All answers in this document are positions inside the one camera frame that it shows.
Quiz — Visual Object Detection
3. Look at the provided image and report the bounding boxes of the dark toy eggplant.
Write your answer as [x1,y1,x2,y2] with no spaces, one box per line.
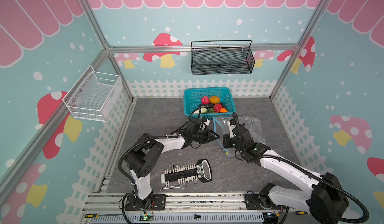
[199,103,215,109]

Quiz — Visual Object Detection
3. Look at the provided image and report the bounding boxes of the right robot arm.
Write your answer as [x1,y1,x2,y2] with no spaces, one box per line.
[224,124,370,224]

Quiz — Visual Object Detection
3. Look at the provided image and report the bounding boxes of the black screwdriver bit set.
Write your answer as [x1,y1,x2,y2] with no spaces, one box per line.
[161,159,213,188]

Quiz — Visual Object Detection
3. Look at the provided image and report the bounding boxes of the yellow handled screwdriver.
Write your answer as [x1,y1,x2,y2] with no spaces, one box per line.
[296,211,309,216]
[84,214,120,219]

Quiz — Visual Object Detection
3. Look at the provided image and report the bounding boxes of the yellow handled screwdriver right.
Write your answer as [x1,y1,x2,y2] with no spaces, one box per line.
[296,211,309,216]

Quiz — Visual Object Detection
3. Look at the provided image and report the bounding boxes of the pink toy fruit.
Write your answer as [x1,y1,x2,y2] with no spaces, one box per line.
[201,96,210,104]

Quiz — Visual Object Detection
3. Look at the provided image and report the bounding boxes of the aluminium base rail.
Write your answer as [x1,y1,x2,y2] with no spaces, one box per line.
[78,193,316,224]

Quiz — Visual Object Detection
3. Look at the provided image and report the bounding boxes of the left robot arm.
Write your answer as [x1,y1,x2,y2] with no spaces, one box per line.
[118,122,220,212]

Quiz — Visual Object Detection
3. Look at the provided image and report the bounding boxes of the orange toy tomato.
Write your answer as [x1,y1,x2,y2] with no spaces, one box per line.
[220,107,228,113]

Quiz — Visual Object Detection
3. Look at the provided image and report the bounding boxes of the white wire wall basket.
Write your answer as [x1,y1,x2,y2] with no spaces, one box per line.
[63,66,123,122]

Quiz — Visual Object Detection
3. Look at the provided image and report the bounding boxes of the yellow handled screwdriver left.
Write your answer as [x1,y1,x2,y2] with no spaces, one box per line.
[84,214,120,219]

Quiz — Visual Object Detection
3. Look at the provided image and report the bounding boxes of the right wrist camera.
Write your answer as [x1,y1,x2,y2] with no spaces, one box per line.
[227,119,240,139]

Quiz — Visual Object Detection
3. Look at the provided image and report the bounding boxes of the black wire wall basket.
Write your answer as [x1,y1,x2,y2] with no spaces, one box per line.
[191,40,256,75]

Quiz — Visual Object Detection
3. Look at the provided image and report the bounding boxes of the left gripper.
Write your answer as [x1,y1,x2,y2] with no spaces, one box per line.
[191,129,221,144]

